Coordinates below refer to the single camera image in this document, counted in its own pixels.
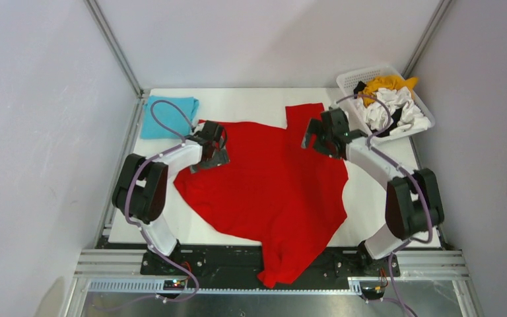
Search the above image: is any small circuit board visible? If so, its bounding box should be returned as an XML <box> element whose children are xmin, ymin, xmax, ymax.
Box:
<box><xmin>361</xmin><ymin>286</ymin><xmax>385</xmax><ymax>301</ymax></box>
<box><xmin>162</xmin><ymin>279</ymin><xmax>187</xmax><ymax>291</ymax></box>

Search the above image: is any white crumpled t-shirt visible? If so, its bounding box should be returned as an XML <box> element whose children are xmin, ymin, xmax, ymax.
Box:
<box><xmin>354</xmin><ymin>87</ymin><xmax>432</xmax><ymax>137</ymax></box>

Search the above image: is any aluminium frame rail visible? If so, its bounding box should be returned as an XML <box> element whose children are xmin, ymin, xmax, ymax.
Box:
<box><xmin>75</xmin><ymin>245</ymin><xmax>470</xmax><ymax>294</ymax></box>

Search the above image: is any yellow crumpled t-shirt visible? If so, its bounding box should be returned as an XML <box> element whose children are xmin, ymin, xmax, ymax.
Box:
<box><xmin>361</xmin><ymin>75</ymin><xmax>419</xmax><ymax>98</ymax></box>

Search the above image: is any right small circuit board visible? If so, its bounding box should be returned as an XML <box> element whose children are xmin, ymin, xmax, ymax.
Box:
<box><xmin>361</xmin><ymin>286</ymin><xmax>385</xmax><ymax>301</ymax></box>

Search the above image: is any aluminium corner post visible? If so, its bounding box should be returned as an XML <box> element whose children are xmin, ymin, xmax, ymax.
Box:
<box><xmin>402</xmin><ymin>0</ymin><xmax>454</xmax><ymax>77</ymax></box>
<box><xmin>83</xmin><ymin>0</ymin><xmax>144</xmax><ymax>98</ymax></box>

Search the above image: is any left small circuit board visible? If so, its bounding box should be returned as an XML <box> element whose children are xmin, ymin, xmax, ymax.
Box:
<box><xmin>162</xmin><ymin>279</ymin><xmax>187</xmax><ymax>291</ymax></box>

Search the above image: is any red t-shirt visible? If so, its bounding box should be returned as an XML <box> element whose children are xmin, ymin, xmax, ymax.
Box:
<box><xmin>174</xmin><ymin>104</ymin><xmax>349</xmax><ymax>288</ymax></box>

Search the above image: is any left aluminium corner post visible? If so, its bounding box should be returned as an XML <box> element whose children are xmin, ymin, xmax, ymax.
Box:
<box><xmin>83</xmin><ymin>0</ymin><xmax>144</xmax><ymax>98</ymax></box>

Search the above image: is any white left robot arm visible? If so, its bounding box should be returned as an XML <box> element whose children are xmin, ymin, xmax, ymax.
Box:
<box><xmin>112</xmin><ymin>121</ymin><xmax>230</xmax><ymax>275</ymax></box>

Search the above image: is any folded light blue t-shirt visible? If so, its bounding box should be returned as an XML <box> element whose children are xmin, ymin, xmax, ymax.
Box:
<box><xmin>140</xmin><ymin>96</ymin><xmax>200</xmax><ymax>139</ymax></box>

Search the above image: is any black crumpled garment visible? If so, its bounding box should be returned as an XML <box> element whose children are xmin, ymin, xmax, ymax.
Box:
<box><xmin>353</xmin><ymin>81</ymin><xmax>412</xmax><ymax>137</ymax></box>

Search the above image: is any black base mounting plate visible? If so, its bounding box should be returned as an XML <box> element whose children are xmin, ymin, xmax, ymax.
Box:
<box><xmin>139</xmin><ymin>244</ymin><xmax>401</xmax><ymax>291</ymax></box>

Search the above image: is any right aluminium corner post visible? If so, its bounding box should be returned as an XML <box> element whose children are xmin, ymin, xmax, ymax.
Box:
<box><xmin>402</xmin><ymin>0</ymin><xmax>454</xmax><ymax>77</ymax></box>

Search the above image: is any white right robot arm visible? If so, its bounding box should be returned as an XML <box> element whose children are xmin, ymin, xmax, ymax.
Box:
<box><xmin>302</xmin><ymin>108</ymin><xmax>444</xmax><ymax>276</ymax></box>

